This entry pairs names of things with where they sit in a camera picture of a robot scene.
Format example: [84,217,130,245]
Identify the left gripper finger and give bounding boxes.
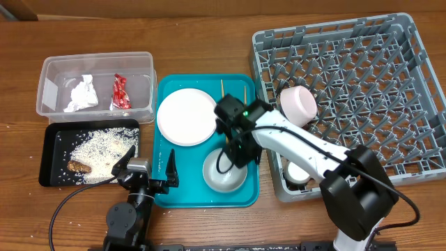
[165,149,179,188]
[111,145,136,176]

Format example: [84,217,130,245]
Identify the white rice grains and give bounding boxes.
[71,130,139,184]

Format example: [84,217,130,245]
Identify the teal plastic serving tray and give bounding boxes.
[152,74,260,208]

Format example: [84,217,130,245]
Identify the white plastic cup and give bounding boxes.
[284,162,311,185]

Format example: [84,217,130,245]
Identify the brown food scraps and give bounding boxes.
[67,160,92,174]

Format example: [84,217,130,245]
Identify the red foil snack wrapper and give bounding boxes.
[109,74,132,111]

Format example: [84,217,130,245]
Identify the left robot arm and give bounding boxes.
[102,146,179,250]

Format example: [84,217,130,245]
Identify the white paper napkin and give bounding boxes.
[63,75,98,112]

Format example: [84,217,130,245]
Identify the clear plastic bin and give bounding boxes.
[36,52,157,124]

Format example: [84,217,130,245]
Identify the wooden chopstick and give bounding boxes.
[243,86,247,105]
[220,79,229,144]

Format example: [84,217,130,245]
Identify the black plastic tray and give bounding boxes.
[38,119,139,187]

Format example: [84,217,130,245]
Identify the large white round plate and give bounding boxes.
[156,89,216,146]

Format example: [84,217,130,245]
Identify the small pink bowl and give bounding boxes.
[279,86,317,127]

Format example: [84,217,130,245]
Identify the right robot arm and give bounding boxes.
[214,95,399,250]

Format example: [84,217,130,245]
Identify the grey round bowl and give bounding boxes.
[202,148,247,193]

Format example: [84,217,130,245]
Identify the grey plastic dishwasher rack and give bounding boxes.
[250,13,445,185]

